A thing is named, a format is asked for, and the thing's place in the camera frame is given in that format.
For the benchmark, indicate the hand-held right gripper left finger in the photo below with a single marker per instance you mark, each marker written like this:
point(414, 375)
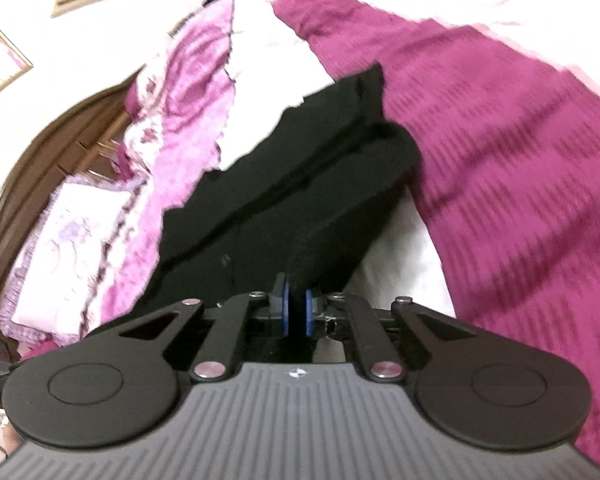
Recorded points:
point(285, 310)

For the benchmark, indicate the brown wooden headboard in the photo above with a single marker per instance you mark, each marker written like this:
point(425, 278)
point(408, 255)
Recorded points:
point(40, 160)

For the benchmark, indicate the lilac floral pillow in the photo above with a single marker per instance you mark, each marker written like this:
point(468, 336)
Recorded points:
point(65, 255)

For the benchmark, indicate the black garment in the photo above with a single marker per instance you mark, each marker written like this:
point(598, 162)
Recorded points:
point(290, 200)

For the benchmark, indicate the purple white floral quilt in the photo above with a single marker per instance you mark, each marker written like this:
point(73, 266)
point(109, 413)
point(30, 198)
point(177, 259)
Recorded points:
point(480, 135)

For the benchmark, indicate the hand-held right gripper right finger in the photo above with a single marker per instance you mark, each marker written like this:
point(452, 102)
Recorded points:
point(311, 312)

